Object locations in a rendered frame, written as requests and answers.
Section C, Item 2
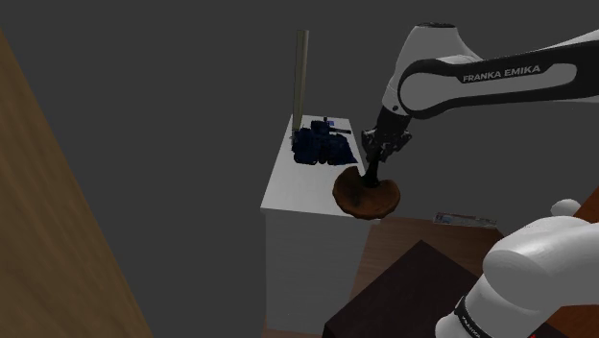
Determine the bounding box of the brown wooden bowl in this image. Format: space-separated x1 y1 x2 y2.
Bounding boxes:
331 164 402 221

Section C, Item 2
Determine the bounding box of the dark blue toy tank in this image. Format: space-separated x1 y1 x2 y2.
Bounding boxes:
290 118 360 166

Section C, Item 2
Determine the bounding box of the flat pale book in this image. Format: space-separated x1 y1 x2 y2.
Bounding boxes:
432 211 498 229

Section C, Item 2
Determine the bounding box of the white cabinet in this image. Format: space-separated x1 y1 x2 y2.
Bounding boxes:
259 114 375 336

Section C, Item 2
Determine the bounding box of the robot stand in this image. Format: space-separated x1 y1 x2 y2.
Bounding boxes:
321 239 484 338

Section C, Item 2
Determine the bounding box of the brown wooden panel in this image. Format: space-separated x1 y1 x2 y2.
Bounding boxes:
0 29 155 338

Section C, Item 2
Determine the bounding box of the tall beige post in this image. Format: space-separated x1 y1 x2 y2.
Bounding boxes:
291 29 310 138

